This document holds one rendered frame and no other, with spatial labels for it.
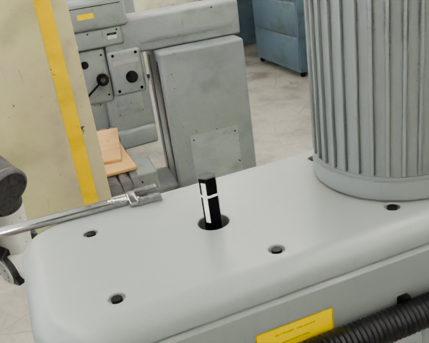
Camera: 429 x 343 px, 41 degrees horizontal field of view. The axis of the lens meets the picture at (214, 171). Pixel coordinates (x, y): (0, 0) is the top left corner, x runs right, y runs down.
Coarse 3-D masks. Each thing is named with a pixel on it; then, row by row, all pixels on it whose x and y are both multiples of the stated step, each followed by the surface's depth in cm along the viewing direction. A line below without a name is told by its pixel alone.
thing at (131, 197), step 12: (132, 192) 75; (144, 192) 75; (96, 204) 73; (108, 204) 72; (120, 204) 73; (132, 204) 72; (144, 204) 73; (48, 216) 71; (60, 216) 71; (72, 216) 71; (0, 228) 70; (12, 228) 70; (24, 228) 70; (36, 228) 70
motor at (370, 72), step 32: (320, 0) 61; (352, 0) 57; (384, 0) 56; (416, 0) 56; (320, 32) 63; (352, 32) 59; (384, 32) 58; (416, 32) 57; (320, 64) 64; (352, 64) 61; (384, 64) 59; (416, 64) 58; (320, 96) 66; (352, 96) 62; (384, 96) 60; (416, 96) 60; (320, 128) 69; (352, 128) 64; (384, 128) 62; (416, 128) 61; (320, 160) 71; (352, 160) 65; (384, 160) 63; (416, 160) 63; (352, 192) 67; (384, 192) 64; (416, 192) 64
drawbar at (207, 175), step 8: (200, 176) 64; (208, 176) 64; (200, 184) 64; (208, 184) 63; (216, 184) 64; (200, 192) 64; (208, 192) 63; (216, 192) 64; (208, 200) 64; (216, 200) 64; (216, 208) 65; (216, 216) 65; (208, 224) 65; (216, 224) 65
